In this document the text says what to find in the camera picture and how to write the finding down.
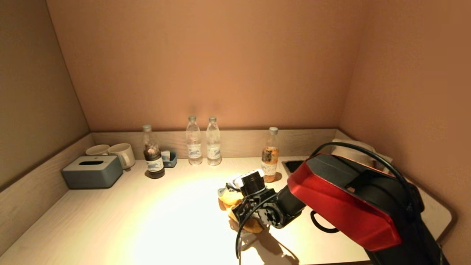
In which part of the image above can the yellow fluffy cleaning cloth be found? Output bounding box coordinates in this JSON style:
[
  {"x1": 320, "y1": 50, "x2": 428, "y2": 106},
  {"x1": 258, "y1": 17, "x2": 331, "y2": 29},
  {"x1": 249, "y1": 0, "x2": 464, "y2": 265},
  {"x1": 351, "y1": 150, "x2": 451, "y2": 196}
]
[{"x1": 218, "y1": 186, "x2": 265, "y2": 234}]

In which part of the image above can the orange tea plastic bottle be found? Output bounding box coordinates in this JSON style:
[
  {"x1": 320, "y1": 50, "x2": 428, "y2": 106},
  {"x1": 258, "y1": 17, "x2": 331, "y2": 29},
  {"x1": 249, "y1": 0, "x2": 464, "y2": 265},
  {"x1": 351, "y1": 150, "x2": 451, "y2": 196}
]
[{"x1": 260, "y1": 127, "x2": 282, "y2": 183}]

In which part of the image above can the recessed black socket panel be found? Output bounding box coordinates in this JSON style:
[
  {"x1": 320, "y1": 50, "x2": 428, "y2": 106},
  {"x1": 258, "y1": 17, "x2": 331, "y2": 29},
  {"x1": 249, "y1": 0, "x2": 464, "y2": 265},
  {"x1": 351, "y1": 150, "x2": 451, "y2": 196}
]
[{"x1": 281, "y1": 160, "x2": 306, "y2": 173}]

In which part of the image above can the light wood desk surround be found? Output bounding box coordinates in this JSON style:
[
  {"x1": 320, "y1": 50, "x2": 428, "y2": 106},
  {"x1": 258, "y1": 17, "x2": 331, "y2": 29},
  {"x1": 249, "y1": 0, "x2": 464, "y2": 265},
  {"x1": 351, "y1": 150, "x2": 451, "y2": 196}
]
[{"x1": 0, "y1": 128, "x2": 457, "y2": 265}]

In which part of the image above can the clear water plastic bottle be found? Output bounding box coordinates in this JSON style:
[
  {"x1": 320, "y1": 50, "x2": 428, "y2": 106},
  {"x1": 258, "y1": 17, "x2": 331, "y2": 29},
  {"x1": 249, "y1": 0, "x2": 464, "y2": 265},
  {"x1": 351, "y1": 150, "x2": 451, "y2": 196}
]
[
  {"x1": 206, "y1": 116, "x2": 222, "y2": 166},
  {"x1": 186, "y1": 115, "x2": 203, "y2": 165}
]

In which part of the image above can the small blue sachet tray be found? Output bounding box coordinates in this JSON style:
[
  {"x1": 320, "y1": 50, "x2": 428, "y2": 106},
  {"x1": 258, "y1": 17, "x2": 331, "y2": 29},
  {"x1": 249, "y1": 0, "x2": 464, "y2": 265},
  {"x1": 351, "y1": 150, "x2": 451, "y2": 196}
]
[{"x1": 161, "y1": 150, "x2": 177, "y2": 168}]

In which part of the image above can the dark drink plastic bottle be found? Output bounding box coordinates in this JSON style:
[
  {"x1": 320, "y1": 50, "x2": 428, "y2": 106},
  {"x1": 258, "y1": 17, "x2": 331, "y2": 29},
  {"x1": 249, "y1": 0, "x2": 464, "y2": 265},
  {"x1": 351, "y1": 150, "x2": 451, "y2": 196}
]
[{"x1": 142, "y1": 124, "x2": 166, "y2": 179}]

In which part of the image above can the white electric kettle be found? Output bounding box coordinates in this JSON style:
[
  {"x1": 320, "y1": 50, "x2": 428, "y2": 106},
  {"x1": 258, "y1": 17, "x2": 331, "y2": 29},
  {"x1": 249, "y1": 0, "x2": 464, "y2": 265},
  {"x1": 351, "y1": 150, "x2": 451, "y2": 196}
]
[{"x1": 331, "y1": 139, "x2": 393, "y2": 173}]

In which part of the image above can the white ceramic mug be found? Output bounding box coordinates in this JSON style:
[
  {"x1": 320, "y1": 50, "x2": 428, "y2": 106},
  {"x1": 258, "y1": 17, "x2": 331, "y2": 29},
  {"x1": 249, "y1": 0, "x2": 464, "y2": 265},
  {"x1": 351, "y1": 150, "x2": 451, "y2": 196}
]
[
  {"x1": 85, "y1": 144, "x2": 111, "y2": 156},
  {"x1": 107, "y1": 143, "x2": 136, "y2": 170}
]

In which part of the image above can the grey-blue tissue box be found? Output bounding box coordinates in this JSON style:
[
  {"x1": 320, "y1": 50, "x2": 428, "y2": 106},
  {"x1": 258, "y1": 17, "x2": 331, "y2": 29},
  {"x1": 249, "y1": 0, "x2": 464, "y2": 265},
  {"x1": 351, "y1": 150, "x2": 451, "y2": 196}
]
[{"x1": 62, "y1": 155, "x2": 124, "y2": 189}]

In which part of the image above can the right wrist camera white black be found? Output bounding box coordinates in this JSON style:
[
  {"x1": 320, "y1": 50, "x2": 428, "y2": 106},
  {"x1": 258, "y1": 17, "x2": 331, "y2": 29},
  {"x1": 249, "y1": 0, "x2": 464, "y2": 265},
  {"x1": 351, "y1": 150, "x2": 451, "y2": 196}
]
[{"x1": 232, "y1": 169, "x2": 266, "y2": 195}]

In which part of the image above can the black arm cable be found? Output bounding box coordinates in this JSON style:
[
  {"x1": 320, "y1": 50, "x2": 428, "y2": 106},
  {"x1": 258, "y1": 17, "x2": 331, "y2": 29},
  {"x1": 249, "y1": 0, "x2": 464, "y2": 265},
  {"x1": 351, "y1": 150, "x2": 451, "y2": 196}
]
[{"x1": 235, "y1": 142, "x2": 424, "y2": 260}]

